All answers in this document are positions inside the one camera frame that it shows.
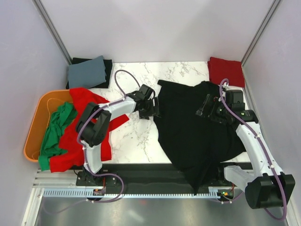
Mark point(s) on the folded black t shirt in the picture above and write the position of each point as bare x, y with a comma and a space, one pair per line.
107, 73

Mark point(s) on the folded grey t shirt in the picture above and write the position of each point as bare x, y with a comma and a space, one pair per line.
87, 71

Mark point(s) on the slotted grey cable duct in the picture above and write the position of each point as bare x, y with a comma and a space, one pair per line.
210, 192

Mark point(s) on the orange plastic bin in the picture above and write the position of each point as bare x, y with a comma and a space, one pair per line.
47, 104

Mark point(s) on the left aluminium frame post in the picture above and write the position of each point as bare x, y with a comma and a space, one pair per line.
50, 25

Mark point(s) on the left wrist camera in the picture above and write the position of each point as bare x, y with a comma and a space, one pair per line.
145, 92

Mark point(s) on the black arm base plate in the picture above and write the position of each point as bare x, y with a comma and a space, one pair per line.
161, 177

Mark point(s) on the black t shirt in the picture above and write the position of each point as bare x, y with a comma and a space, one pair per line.
193, 144
107, 73

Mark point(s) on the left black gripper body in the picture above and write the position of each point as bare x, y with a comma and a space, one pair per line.
148, 107

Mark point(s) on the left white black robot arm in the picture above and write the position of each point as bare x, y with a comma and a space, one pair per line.
95, 120

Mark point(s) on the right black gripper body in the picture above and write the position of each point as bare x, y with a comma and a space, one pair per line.
218, 112

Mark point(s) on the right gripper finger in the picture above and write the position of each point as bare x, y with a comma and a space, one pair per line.
208, 100
202, 111

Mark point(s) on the folded dark red t shirt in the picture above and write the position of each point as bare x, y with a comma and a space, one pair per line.
220, 69

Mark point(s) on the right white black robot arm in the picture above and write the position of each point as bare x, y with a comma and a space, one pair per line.
268, 186

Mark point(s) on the green t shirt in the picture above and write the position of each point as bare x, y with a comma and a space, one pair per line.
59, 121

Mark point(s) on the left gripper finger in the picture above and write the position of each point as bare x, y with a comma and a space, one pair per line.
145, 116
156, 106

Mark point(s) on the right aluminium frame post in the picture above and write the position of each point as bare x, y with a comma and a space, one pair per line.
265, 22

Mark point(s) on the aluminium frame post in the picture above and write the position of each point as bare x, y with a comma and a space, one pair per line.
50, 25
265, 22

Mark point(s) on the bright red t shirt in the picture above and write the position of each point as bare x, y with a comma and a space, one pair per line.
75, 157

